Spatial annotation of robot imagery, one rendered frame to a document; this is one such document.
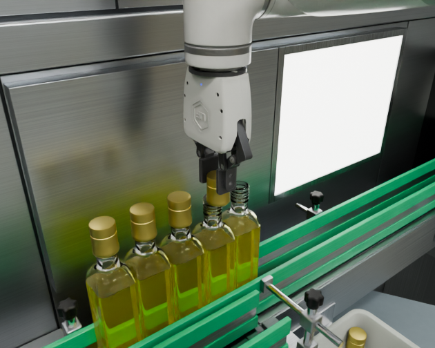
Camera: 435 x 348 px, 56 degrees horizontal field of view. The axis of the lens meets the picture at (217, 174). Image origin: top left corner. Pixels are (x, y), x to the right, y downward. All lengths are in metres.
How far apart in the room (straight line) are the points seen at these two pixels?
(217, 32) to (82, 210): 0.35
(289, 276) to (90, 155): 0.42
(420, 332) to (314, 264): 0.51
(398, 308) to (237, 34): 1.02
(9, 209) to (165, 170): 0.25
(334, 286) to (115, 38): 0.64
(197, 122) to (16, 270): 0.37
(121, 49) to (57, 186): 0.22
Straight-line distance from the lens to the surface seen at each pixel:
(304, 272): 0.85
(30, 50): 0.60
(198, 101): 0.54
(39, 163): 0.63
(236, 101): 0.51
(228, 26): 0.50
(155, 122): 0.68
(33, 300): 0.78
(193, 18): 0.50
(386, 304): 1.34
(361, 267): 0.98
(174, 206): 0.58
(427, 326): 1.33
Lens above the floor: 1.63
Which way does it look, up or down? 27 degrees down
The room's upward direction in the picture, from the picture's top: straight up
